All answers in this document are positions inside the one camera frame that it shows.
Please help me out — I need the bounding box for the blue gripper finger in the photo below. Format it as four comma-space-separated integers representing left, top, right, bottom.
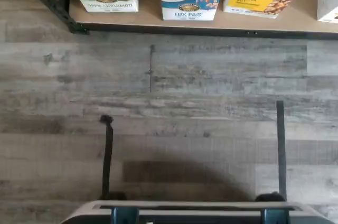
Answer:
260, 208, 286, 224
110, 207, 139, 224

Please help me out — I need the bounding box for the plain white grey box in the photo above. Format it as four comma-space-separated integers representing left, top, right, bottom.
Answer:
316, 0, 338, 24

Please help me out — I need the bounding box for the wooden shelf with black frame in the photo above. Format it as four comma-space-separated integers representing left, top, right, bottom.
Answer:
9, 0, 338, 40

